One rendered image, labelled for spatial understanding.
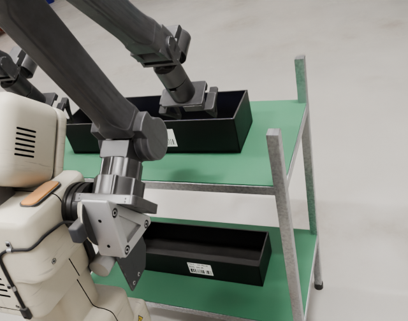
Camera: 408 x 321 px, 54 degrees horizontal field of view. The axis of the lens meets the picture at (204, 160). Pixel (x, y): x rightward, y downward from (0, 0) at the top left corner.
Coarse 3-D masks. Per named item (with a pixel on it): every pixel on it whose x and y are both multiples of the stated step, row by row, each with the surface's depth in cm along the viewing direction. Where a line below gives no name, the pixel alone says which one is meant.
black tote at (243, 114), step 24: (144, 96) 132; (240, 96) 121; (168, 120) 114; (192, 120) 111; (216, 120) 109; (240, 120) 113; (72, 144) 131; (96, 144) 128; (168, 144) 119; (192, 144) 116; (216, 144) 114; (240, 144) 113
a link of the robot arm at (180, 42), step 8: (176, 32) 85; (184, 32) 88; (168, 40) 77; (176, 40) 84; (184, 40) 88; (168, 48) 78; (176, 48) 80; (184, 48) 87; (176, 56) 80; (184, 56) 88; (144, 64) 83; (152, 64) 83; (160, 64) 82; (168, 64) 82; (176, 64) 81
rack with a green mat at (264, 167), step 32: (256, 128) 122; (288, 128) 119; (64, 160) 131; (96, 160) 127; (160, 160) 119; (192, 160) 115; (224, 160) 112; (256, 160) 109; (288, 160) 106; (224, 192) 105; (256, 192) 101; (288, 192) 101; (192, 224) 182; (224, 224) 178; (288, 224) 104; (288, 256) 112; (320, 256) 172; (128, 288) 160; (160, 288) 157; (192, 288) 153; (224, 288) 150; (256, 288) 147; (288, 288) 144; (320, 288) 180; (256, 320) 137; (288, 320) 134
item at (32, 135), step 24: (0, 96) 62; (0, 120) 61; (24, 120) 64; (48, 120) 69; (0, 144) 61; (24, 144) 64; (48, 144) 69; (0, 168) 60; (24, 168) 64; (48, 168) 69
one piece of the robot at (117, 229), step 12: (84, 204) 62; (96, 204) 61; (108, 204) 61; (96, 216) 63; (108, 216) 62; (120, 216) 64; (132, 216) 67; (144, 216) 71; (96, 228) 64; (108, 228) 63; (120, 228) 64; (132, 228) 68; (144, 228) 71; (108, 240) 64; (120, 240) 64; (132, 240) 67; (108, 252) 66; (120, 252) 65
